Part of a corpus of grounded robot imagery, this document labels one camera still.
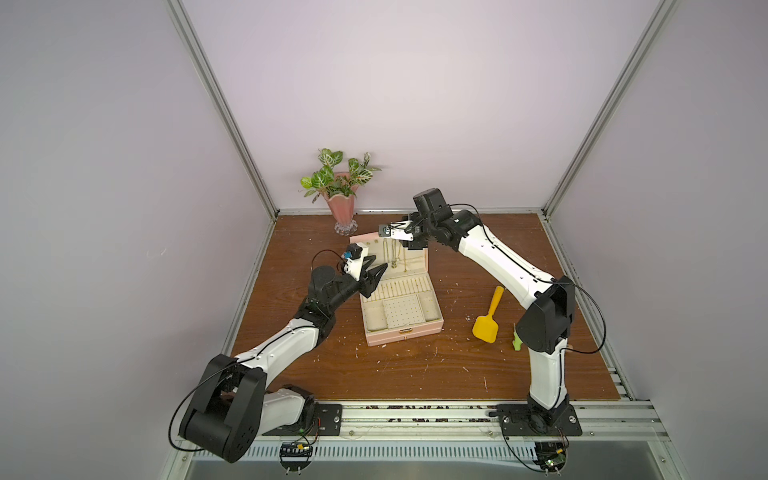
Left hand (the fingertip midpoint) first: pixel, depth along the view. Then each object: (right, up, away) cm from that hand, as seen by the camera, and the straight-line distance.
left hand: (380, 261), depth 79 cm
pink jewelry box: (+7, -13, +8) cm, 17 cm away
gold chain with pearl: (+7, 0, +11) cm, 13 cm away
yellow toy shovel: (+32, -21, +8) cm, 39 cm away
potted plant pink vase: (-15, +24, +22) cm, 36 cm away
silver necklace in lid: (+4, +2, +10) cm, 11 cm away
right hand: (+9, +13, +6) cm, 17 cm away
